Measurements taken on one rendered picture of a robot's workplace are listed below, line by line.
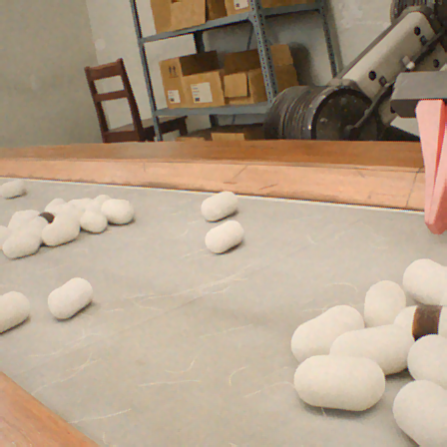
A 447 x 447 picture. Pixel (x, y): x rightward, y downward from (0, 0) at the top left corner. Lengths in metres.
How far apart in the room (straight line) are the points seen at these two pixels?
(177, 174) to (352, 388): 0.47
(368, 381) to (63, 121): 5.05
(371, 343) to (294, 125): 0.64
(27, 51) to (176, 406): 4.95
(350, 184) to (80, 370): 0.28
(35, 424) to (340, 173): 0.36
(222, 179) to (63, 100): 4.65
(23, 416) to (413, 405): 0.14
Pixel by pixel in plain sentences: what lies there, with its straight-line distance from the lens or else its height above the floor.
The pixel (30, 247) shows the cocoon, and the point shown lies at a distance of 0.55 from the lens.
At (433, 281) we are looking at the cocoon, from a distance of 0.30.
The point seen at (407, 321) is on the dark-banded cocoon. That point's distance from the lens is 0.27.
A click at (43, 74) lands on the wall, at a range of 5.20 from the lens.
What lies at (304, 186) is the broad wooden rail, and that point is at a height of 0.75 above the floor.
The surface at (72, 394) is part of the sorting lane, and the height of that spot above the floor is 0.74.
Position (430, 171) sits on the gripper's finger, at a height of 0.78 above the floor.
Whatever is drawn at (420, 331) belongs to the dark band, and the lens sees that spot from 0.27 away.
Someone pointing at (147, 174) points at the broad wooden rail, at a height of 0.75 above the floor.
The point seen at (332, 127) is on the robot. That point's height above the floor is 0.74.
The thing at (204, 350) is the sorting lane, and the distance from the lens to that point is 0.31.
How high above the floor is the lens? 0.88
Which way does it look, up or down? 16 degrees down
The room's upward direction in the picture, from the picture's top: 11 degrees counter-clockwise
